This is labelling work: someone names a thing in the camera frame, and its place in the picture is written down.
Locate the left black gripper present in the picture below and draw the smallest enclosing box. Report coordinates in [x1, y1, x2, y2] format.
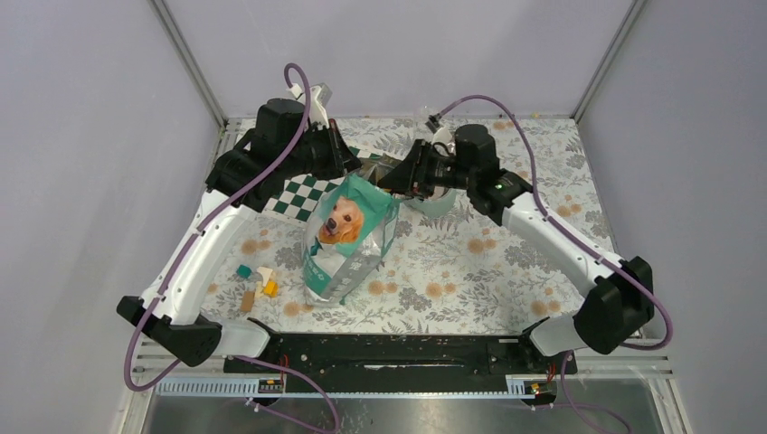
[280, 117, 364, 180]

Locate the purple cable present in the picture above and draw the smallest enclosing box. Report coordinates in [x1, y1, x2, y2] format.
[123, 62, 313, 393]
[425, 94, 675, 353]

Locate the brown wooden block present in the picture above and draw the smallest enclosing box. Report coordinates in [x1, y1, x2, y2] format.
[240, 291, 255, 313]

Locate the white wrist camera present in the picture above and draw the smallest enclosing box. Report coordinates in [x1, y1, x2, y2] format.
[288, 82, 333, 129]
[431, 126, 455, 154]

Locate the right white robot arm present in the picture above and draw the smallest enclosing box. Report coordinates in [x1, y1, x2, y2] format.
[376, 124, 654, 373]

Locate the yellow toy block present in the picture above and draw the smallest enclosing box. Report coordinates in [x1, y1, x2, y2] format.
[262, 280, 279, 297]

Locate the floral tablecloth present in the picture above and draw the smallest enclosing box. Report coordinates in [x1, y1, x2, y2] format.
[203, 118, 612, 335]

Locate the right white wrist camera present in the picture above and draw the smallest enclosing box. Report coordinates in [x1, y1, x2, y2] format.
[431, 126, 455, 154]

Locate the teal cube block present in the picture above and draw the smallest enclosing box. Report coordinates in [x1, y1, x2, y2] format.
[236, 265, 252, 279]

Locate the green white chessboard mat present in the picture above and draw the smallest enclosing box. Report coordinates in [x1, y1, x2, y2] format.
[261, 175, 397, 226]

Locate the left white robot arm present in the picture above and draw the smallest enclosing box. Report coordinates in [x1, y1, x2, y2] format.
[117, 96, 360, 372]

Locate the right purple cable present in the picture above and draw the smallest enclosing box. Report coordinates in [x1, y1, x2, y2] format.
[425, 94, 675, 353]

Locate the teal double pet feeder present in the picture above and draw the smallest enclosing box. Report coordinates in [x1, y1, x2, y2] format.
[403, 189, 457, 218]

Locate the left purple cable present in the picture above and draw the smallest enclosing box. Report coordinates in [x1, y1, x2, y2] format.
[123, 62, 313, 393]

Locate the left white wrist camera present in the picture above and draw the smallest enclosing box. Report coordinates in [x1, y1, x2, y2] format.
[288, 82, 333, 129]

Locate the green pet food bag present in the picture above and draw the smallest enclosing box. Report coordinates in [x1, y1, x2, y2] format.
[301, 156, 400, 306]

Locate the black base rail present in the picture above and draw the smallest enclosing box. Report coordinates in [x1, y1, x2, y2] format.
[223, 330, 577, 394]

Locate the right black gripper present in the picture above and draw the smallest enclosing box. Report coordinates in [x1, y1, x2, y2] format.
[378, 138, 476, 199]

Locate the white toy piece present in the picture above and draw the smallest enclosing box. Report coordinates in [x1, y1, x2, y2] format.
[256, 267, 276, 295]

